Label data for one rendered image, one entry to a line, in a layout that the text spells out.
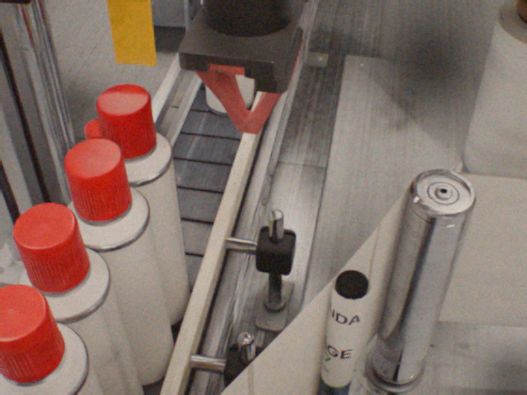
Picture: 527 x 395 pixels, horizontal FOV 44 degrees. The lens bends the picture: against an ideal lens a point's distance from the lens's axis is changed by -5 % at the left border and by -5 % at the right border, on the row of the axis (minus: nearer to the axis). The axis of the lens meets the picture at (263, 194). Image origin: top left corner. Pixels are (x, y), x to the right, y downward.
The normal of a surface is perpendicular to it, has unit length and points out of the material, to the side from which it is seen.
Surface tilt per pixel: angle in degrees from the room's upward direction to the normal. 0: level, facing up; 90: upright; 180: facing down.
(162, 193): 90
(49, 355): 90
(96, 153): 3
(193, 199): 0
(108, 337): 90
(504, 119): 89
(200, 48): 1
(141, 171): 42
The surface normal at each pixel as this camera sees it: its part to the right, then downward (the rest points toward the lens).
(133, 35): -0.18, 0.69
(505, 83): -0.80, 0.44
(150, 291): 0.80, 0.43
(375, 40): 0.00, -0.71
